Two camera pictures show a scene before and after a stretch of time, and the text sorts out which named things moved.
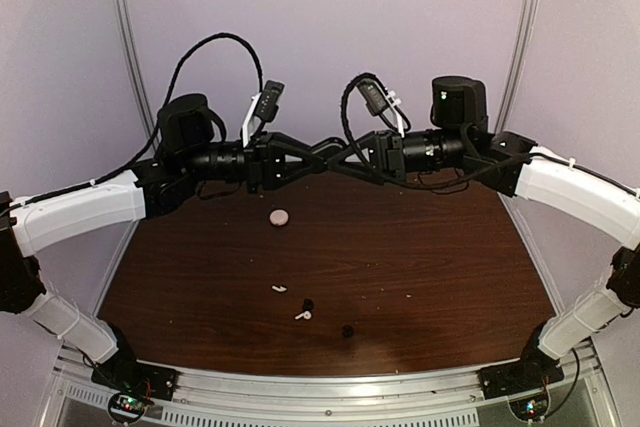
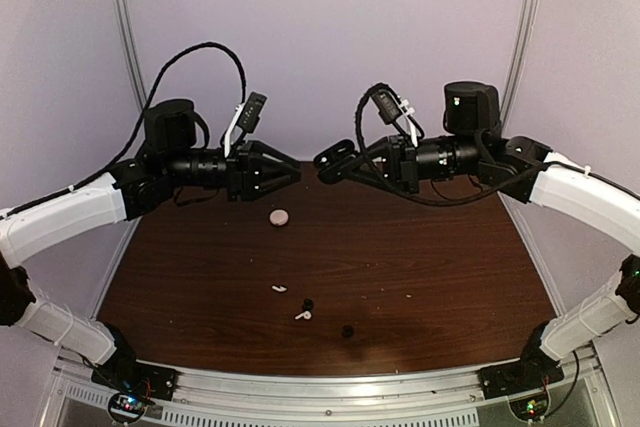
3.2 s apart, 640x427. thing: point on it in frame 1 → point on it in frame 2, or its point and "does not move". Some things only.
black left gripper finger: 285,141 → 263,151
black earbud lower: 348,331 does not move
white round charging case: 279,217 does not move
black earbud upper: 308,304 does not move
